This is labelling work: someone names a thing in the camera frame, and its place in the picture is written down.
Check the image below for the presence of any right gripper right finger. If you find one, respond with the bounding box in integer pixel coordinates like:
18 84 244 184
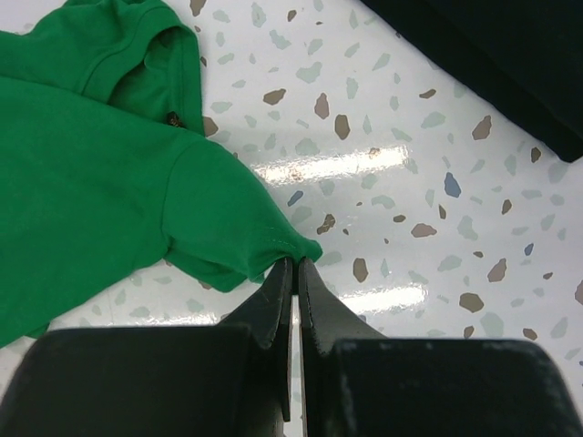
298 259 582 436

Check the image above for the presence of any folded black t-shirt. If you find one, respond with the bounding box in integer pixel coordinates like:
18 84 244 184
366 1 582 163

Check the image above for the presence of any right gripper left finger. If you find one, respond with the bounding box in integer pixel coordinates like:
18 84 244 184
1 259 292 436

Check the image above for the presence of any green t-shirt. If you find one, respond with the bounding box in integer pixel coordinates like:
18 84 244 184
1 1 322 345

